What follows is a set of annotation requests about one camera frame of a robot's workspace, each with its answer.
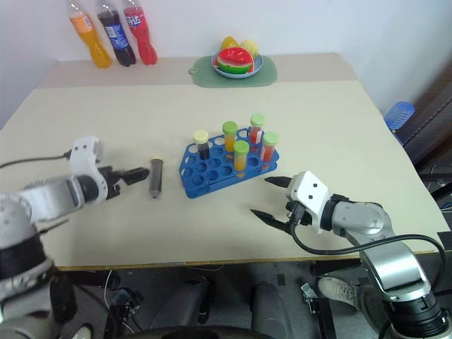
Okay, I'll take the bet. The grey tube pale yellow cap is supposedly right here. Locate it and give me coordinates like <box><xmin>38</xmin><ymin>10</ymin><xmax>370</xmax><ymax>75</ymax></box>
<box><xmin>149</xmin><ymin>155</ymin><xmax>166</xmax><ymax>200</ymax></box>

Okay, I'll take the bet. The black textured equipment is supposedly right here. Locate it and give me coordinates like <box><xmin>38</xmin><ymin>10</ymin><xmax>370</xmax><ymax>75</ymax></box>
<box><xmin>398</xmin><ymin>66</ymin><xmax>452</xmax><ymax>213</ymax></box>

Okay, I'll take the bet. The yellow toy fruit smooth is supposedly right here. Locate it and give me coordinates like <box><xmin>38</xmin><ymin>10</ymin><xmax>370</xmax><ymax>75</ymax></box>
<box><xmin>220</xmin><ymin>35</ymin><xmax>242</xmax><ymax>52</ymax></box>

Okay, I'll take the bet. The red tube green cap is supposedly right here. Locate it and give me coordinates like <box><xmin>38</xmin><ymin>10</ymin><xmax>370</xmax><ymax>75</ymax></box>
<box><xmin>249</xmin><ymin>113</ymin><xmax>266</xmax><ymax>146</ymax></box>
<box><xmin>260</xmin><ymin>131</ymin><xmax>280</xmax><ymax>164</ymax></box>

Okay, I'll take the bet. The thin white wire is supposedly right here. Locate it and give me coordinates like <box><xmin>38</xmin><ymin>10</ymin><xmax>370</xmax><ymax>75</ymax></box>
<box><xmin>103</xmin><ymin>269</ymin><xmax>114</xmax><ymax>302</ymax></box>

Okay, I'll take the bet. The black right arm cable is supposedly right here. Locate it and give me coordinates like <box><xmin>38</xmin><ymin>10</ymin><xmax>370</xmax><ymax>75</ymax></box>
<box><xmin>288</xmin><ymin>210</ymin><xmax>448</xmax><ymax>296</ymax></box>

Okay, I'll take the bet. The yellow toy fruit bumpy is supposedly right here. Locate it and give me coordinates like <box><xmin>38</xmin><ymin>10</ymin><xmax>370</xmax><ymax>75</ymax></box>
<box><xmin>239</xmin><ymin>39</ymin><xmax>261</xmax><ymax>59</ymax></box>

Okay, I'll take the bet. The blue test tube rack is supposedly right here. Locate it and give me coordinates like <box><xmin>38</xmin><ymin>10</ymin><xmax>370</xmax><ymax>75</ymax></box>
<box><xmin>177</xmin><ymin>127</ymin><xmax>283</xmax><ymax>200</ymax></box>

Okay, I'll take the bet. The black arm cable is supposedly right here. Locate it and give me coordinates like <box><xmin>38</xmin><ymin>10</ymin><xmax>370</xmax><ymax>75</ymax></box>
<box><xmin>288</xmin><ymin>210</ymin><xmax>448</xmax><ymax>296</ymax></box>
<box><xmin>0</xmin><ymin>150</ymin><xmax>73</xmax><ymax>170</ymax></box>

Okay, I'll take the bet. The orange tube green cap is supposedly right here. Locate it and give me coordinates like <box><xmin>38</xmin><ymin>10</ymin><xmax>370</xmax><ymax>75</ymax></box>
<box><xmin>221</xmin><ymin>120</ymin><xmax>238</xmax><ymax>153</ymax></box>
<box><xmin>232</xmin><ymin>140</ymin><xmax>250</xmax><ymax>178</ymax></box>

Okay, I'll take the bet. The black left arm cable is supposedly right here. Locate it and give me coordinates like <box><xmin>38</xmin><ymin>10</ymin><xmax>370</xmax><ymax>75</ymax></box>
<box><xmin>0</xmin><ymin>150</ymin><xmax>73</xmax><ymax>170</ymax></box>

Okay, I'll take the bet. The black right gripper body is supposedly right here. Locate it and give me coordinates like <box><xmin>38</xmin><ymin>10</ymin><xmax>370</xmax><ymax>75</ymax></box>
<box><xmin>283</xmin><ymin>190</ymin><xmax>312</xmax><ymax>227</ymax></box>

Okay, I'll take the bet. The light blue plate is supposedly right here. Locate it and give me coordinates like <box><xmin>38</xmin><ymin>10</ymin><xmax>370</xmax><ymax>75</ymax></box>
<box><xmin>211</xmin><ymin>52</ymin><xmax>264</xmax><ymax>80</ymax></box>

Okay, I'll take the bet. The white sneaker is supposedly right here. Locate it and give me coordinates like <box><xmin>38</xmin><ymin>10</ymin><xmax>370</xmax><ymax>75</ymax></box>
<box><xmin>316</xmin><ymin>275</ymin><xmax>362</xmax><ymax>314</ymax></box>

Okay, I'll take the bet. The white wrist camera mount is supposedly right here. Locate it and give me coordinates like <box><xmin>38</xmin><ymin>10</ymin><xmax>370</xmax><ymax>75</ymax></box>
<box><xmin>286</xmin><ymin>170</ymin><xmax>333</xmax><ymax>236</ymax></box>
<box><xmin>68</xmin><ymin>135</ymin><xmax>107</xmax><ymax>205</ymax></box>

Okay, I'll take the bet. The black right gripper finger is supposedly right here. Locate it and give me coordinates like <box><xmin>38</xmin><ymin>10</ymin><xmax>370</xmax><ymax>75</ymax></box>
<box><xmin>264</xmin><ymin>176</ymin><xmax>293</xmax><ymax>191</ymax></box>
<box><xmin>249</xmin><ymin>208</ymin><xmax>293</xmax><ymax>233</ymax></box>

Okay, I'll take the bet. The dark tube pale yellow cap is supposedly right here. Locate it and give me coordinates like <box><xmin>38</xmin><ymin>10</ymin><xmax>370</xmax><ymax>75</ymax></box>
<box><xmin>192</xmin><ymin>129</ymin><xmax>210</xmax><ymax>161</ymax></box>

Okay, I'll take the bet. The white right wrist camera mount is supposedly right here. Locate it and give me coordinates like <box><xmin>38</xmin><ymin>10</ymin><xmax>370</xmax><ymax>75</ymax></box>
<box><xmin>286</xmin><ymin>170</ymin><xmax>333</xmax><ymax>236</ymax></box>

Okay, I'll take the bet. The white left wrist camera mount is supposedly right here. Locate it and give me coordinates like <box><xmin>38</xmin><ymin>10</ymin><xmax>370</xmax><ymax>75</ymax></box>
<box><xmin>68</xmin><ymin>135</ymin><xmax>107</xmax><ymax>205</ymax></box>

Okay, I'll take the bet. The green cutting mat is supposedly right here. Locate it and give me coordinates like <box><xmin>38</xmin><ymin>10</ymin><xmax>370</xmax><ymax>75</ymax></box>
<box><xmin>188</xmin><ymin>55</ymin><xmax>278</xmax><ymax>89</ymax></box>

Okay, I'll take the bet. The toy watermelon slice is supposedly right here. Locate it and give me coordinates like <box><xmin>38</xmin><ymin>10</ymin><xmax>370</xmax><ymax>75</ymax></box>
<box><xmin>215</xmin><ymin>47</ymin><xmax>256</xmax><ymax>75</ymax></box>

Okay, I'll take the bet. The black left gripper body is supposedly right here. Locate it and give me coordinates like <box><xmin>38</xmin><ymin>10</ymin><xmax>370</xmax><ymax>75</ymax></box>
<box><xmin>97</xmin><ymin>165</ymin><xmax>126</xmax><ymax>202</ymax></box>

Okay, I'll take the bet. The orange soda bottle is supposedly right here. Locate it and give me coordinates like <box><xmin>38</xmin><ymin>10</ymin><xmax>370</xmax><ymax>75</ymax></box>
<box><xmin>68</xmin><ymin>0</ymin><xmax>114</xmax><ymax>70</ymax></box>

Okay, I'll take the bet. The dark cola bottle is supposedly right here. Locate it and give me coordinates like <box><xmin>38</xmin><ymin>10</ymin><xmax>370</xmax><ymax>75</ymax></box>
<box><xmin>95</xmin><ymin>0</ymin><xmax>137</xmax><ymax>68</ymax></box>

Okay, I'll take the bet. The red soda bottle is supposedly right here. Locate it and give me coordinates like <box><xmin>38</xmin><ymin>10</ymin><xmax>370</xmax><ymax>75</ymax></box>
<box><xmin>123</xmin><ymin>0</ymin><xmax>158</xmax><ymax>66</ymax></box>

